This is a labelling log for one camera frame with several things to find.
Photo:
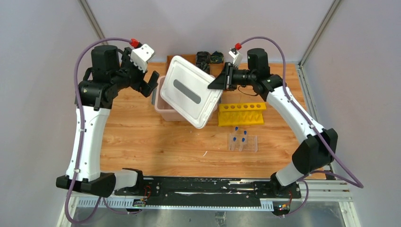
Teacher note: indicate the pink plastic storage bin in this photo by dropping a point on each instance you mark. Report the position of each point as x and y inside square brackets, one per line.
[166, 109]

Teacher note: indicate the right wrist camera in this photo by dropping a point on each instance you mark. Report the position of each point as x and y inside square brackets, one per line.
[237, 57]

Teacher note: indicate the wooden compartment tray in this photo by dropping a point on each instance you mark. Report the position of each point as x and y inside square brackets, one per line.
[214, 69]

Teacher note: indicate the clear plastic bag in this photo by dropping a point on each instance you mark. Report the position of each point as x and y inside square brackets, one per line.
[250, 146]

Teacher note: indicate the white plastic bin lid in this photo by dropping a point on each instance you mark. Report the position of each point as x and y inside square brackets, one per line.
[181, 67]

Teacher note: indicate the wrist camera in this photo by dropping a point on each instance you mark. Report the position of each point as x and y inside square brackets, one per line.
[237, 57]
[141, 56]

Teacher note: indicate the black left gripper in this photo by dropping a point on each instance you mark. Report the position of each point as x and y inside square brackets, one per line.
[134, 74]

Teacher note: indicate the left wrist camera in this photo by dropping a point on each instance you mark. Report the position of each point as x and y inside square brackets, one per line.
[141, 56]

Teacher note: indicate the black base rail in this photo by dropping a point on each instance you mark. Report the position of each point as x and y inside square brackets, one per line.
[226, 194]

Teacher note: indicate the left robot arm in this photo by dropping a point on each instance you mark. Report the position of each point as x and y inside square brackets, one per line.
[111, 71]

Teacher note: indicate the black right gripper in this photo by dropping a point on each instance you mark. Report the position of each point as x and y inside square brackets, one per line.
[220, 82]

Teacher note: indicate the yellow test tube rack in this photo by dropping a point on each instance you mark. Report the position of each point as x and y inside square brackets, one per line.
[241, 114]

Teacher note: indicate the left grey bin handle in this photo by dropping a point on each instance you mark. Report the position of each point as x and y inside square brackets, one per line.
[153, 98]

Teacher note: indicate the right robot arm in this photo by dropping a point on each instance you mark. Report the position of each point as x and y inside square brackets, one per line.
[316, 144]

